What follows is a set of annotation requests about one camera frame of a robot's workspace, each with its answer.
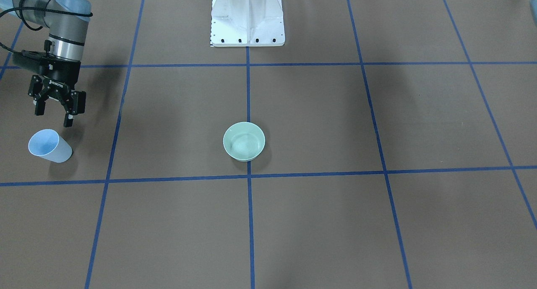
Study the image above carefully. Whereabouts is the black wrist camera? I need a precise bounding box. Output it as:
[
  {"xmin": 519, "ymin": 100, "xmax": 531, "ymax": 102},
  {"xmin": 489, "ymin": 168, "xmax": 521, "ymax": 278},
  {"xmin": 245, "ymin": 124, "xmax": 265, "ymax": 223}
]
[{"xmin": 12, "ymin": 50, "xmax": 54, "ymax": 75}]

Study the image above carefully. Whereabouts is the light blue plastic cup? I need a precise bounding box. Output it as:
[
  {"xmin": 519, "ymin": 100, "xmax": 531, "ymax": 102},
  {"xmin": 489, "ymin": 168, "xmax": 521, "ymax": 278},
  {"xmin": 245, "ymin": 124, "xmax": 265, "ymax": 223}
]
[{"xmin": 28, "ymin": 129, "xmax": 73, "ymax": 163}]

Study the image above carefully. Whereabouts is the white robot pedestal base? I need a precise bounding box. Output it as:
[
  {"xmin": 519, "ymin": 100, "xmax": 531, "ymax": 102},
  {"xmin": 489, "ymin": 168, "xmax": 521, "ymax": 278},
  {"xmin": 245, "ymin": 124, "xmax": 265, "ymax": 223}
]
[{"xmin": 210, "ymin": 0, "xmax": 286, "ymax": 47}]

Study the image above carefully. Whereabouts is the green ceramic bowl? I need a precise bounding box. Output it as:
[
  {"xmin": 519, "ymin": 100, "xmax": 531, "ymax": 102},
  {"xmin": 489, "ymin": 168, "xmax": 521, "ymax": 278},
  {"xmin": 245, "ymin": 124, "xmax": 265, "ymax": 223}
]
[{"xmin": 222, "ymin": 122, "xmax": 266, "ymax": 161}]

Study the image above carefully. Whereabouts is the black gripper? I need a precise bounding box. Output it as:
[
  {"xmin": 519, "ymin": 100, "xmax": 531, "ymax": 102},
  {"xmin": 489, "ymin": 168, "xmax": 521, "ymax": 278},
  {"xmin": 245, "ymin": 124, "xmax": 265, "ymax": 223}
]
[{"xmin": 29, "ymin": 59, "xmax": 86, "ymax": 128}]

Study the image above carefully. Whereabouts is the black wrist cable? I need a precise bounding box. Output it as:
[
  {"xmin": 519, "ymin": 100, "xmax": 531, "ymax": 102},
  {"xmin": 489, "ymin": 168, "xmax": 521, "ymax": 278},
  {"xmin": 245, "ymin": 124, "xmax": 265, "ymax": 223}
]
[{"xmin": 0, "ymin": 6, "xmax": 93, "ymax": 55}]

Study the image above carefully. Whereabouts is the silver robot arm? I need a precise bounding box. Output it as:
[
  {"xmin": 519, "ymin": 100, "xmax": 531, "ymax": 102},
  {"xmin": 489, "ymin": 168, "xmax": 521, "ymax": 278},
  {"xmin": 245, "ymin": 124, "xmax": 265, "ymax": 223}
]
[{"xmin": 1, "ymin": 0, "xmax": 92, "ymax": 127}]

